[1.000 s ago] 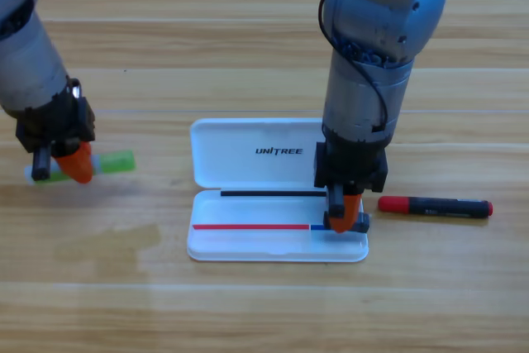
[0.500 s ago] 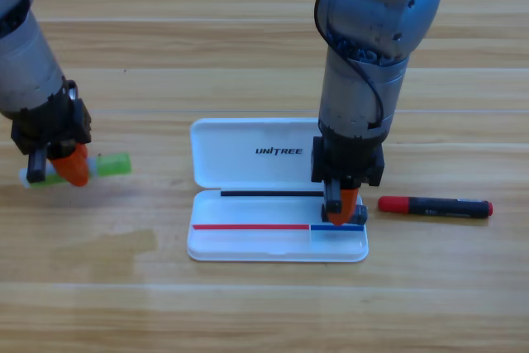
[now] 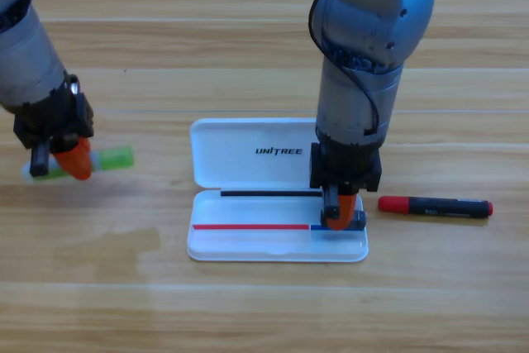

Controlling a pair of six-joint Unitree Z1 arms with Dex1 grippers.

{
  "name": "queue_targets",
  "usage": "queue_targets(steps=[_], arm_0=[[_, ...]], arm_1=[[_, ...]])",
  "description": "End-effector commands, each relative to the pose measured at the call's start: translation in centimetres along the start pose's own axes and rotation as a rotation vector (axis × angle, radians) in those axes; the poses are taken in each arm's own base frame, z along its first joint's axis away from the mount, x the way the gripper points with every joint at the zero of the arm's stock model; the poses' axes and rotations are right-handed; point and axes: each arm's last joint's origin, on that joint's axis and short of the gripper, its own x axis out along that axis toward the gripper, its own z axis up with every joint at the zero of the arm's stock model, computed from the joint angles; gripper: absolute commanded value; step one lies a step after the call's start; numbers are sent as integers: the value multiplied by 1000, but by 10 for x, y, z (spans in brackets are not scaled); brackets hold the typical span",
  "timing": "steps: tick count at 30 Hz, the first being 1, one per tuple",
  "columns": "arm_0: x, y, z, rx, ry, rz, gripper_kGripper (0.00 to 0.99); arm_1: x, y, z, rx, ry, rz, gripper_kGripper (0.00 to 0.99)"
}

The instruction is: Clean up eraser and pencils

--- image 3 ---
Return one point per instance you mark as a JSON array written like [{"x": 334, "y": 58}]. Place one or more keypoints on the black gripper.
[
  {"x": 347, "y": 167},
  {"x": 58, "y": 121}
]

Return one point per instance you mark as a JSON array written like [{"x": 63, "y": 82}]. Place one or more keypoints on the red black marker pen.
[{"x": 434, "y": 206}]

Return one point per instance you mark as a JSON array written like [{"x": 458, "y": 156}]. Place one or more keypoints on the white Unitree pencil case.
[{"x": 248, "y": 163}]

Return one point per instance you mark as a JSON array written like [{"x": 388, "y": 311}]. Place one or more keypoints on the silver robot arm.
[
  {"x": 372, "y": 18},
  {"x": 25, "y": 51}
]

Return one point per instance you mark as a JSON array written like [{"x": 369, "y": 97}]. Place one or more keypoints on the green white highlighter pen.
[{"x": 113, "y": 158}]

